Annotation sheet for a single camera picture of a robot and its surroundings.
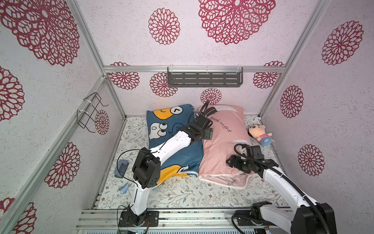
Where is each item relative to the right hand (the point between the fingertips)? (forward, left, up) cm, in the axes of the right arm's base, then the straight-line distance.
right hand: (231, 161), depth 85 cm
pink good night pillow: (+18, -1, +5) cm, 18 cm away
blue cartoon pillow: (+31, +45, +1) cm, 54 cm away
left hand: (+15, +15, +9) cm, 23 cm away
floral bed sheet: (-17, +64, -6) cm, 66 cm away
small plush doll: (+26, -23, -3) cm, 35 cm away
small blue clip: (-15, +62, -6) cm, 64 cm away
